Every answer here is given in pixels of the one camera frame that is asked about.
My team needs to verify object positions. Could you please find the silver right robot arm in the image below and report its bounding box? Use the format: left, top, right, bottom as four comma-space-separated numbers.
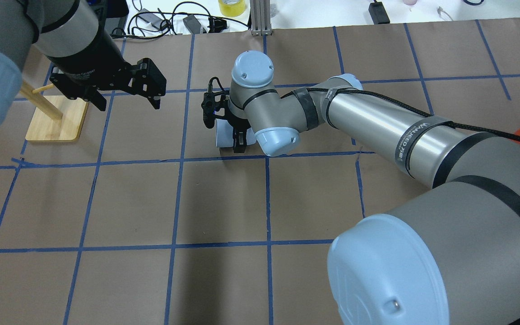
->
219, 50, 520, 325

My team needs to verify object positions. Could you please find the light blue plastic cup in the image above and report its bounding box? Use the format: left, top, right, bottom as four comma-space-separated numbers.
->
215, 119, 257, 148

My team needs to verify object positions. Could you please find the black power adapter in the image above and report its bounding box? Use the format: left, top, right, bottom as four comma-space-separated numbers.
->
368, 0, 390, 25

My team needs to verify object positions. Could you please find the aluminium frame post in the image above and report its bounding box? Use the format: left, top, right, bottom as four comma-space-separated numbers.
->
249, 0, 273, 36

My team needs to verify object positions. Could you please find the yellow tape roll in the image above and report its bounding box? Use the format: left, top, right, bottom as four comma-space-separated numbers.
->
218, 0, 247, 17

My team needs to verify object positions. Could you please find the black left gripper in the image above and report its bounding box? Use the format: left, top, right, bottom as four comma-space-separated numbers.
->
49, 38, 167, 111

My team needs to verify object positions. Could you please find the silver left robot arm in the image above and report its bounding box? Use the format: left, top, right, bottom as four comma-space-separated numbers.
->
0, 0, 167, 125

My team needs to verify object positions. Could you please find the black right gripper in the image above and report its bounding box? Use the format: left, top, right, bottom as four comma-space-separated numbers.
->
218, 100, 251, 153

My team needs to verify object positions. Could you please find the bamboo mug tree stand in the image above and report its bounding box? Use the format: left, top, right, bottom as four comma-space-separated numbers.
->
20, 80, 89, 143

